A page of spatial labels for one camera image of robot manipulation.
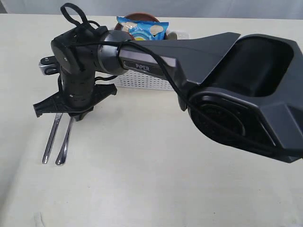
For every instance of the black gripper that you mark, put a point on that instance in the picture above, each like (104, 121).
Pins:
(76, 106)

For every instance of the silver table knife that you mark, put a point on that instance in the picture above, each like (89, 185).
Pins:
(51, 138)

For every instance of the silver fork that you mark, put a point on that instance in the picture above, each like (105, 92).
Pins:
(61, 158)

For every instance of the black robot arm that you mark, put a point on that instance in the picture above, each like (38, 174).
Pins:
(244, 92)

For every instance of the white plastic woven basket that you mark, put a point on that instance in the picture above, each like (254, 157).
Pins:
(136, 80)

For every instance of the blue chips bag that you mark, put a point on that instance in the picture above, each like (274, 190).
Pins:
(143, 30)

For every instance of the brown wooden plate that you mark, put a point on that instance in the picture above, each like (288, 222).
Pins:
(139, 16)

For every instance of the grey ceramic bowl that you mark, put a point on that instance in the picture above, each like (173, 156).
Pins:
(172, 36)

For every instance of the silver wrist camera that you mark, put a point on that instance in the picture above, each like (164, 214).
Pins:
(48, 66)

